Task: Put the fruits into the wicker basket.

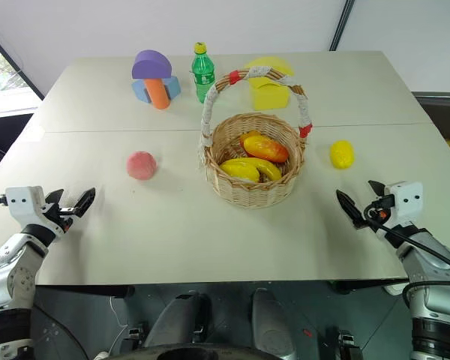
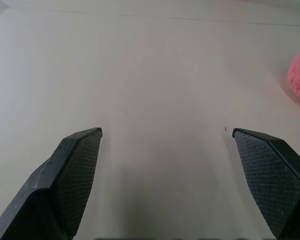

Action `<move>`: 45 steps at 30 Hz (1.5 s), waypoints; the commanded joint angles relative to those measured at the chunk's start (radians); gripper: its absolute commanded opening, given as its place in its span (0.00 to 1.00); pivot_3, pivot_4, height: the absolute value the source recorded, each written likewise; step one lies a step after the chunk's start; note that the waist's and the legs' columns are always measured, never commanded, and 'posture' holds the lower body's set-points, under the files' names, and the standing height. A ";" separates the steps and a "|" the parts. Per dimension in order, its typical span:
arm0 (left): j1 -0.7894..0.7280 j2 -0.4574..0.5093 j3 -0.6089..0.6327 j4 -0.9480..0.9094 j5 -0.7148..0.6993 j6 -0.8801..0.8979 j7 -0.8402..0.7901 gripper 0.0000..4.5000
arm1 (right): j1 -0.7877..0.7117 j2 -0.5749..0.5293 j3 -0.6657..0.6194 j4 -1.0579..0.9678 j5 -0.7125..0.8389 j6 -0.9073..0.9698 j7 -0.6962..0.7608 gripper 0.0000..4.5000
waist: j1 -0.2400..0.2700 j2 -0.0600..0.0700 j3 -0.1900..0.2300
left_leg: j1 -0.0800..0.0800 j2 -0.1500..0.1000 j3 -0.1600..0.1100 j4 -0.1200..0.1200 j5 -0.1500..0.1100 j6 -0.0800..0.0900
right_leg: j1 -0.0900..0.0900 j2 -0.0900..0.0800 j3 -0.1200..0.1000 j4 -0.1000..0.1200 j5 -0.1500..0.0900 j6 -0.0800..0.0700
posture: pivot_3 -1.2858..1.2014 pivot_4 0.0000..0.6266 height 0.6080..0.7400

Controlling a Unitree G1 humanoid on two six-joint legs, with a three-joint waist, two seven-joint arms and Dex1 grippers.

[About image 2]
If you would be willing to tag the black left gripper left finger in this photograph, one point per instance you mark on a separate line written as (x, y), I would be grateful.
(65, 180)

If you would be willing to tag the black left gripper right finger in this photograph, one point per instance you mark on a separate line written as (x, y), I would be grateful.
(270, 180)

